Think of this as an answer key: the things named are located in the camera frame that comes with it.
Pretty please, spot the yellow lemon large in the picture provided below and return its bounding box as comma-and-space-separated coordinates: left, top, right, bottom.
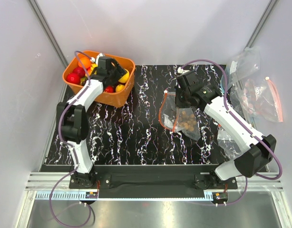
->
118, 69, 130, 84

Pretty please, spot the clear zip bag orange zipper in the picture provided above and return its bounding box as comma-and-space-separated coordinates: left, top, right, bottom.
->
159, 90, 201, 141

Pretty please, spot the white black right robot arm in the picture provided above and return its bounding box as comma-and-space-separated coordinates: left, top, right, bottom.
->
175, 71, 276, 188

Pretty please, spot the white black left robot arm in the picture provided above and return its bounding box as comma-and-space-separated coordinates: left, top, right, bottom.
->
57, 55, 127, 188

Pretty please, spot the clear blue zip bag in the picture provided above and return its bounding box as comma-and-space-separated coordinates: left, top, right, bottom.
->
224, 47, 261, 91

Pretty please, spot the filled zip bag red zipper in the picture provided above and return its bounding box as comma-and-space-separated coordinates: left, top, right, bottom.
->
230, 76, 283, 123

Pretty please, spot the yellow lemon small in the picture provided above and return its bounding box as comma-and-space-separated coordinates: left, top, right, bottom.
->
115, 84, 125, 93

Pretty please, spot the orange fruit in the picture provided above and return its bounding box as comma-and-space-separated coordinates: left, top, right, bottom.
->
78, 57, 92, 69

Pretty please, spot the orange plastic fruit basket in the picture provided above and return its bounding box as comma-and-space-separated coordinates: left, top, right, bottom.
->
62, 51, 135, 110

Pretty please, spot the dark red apple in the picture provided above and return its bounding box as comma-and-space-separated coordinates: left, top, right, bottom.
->
72, 66, 85, 78

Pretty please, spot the bright red apple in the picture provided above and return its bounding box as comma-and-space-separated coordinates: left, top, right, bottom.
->
66, 73, 80, 85

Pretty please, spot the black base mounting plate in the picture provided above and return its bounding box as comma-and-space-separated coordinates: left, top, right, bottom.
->
69, 164, 237, 190

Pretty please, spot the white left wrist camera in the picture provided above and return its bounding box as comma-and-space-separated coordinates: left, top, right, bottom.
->
91, 53, 105, 64

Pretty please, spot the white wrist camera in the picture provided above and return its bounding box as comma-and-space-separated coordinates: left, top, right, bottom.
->
91, 53, 105, 64
177, 67, 190, 75

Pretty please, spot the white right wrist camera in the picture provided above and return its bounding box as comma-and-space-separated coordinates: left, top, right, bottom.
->
177, 67, 190, 75

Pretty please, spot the aluminium rail frame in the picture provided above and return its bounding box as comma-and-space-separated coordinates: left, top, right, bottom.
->
16, 172, 292, 228

